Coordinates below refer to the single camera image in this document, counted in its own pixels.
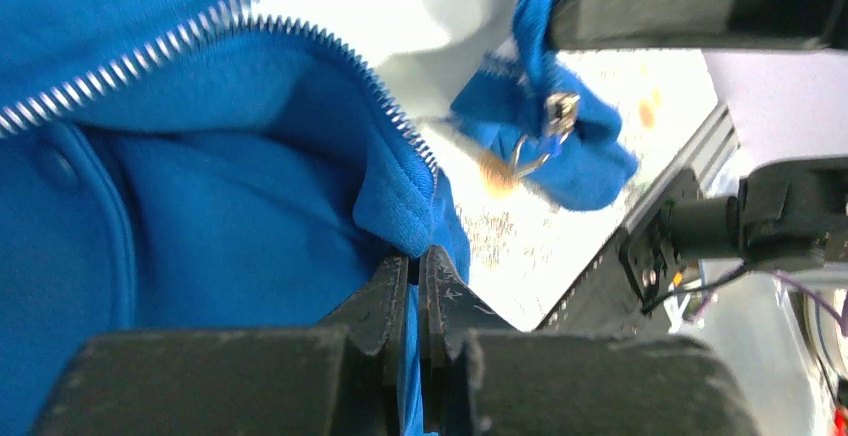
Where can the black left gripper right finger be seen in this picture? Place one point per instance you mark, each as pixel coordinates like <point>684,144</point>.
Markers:
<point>481,376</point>

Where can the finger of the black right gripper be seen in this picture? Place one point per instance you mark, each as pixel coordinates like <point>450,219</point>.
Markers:
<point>698,24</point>

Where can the blue zip-up jacket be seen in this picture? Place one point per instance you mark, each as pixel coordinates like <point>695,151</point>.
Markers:
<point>209,163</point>

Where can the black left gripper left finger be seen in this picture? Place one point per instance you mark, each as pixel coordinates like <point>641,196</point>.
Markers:
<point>337,377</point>

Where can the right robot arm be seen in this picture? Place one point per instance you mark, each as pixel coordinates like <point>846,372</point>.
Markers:
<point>783,214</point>

